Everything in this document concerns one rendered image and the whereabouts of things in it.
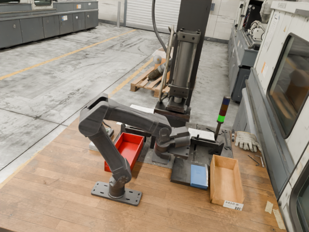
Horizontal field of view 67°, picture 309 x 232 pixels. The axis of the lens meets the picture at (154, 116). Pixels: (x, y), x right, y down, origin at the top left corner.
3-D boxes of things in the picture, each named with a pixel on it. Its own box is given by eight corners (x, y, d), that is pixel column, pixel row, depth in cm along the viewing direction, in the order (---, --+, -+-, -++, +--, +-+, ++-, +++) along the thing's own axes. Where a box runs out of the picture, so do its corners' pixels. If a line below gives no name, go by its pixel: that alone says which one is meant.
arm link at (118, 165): (132, 168, 94) (93, 104, 77) (134, 180, 89) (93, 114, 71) (118, 174, 95) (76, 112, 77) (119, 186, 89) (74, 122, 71)
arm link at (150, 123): (169, 115, 87) (89, 87, 75) (176, 128, 79) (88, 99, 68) (155, 141, 91) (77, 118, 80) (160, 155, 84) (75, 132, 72)
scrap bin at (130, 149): (104, 171, 106) (104, 160, 103) (122, 141, 128) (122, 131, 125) (129, 176, 105) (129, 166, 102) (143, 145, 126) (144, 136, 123)
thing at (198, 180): (190, 188, 100) (191, 182, 99) (191, 165, 114) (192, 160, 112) (206, 191, 100) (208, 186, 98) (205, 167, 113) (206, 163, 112)
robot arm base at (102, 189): (97, 168, 96) (89, 180, 90) (143, 179, 93) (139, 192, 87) (97, 182, 100) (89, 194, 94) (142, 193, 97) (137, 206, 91)
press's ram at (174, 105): (151, 121, 116) (159, 62, 101) (161, 100, 138) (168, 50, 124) (187, 128, 113) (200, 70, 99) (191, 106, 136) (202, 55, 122)
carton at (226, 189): (209, 204, 97) (214, 191, 94) (209, 166, 119) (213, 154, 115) (240, 211, 96) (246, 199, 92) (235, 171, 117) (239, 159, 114)
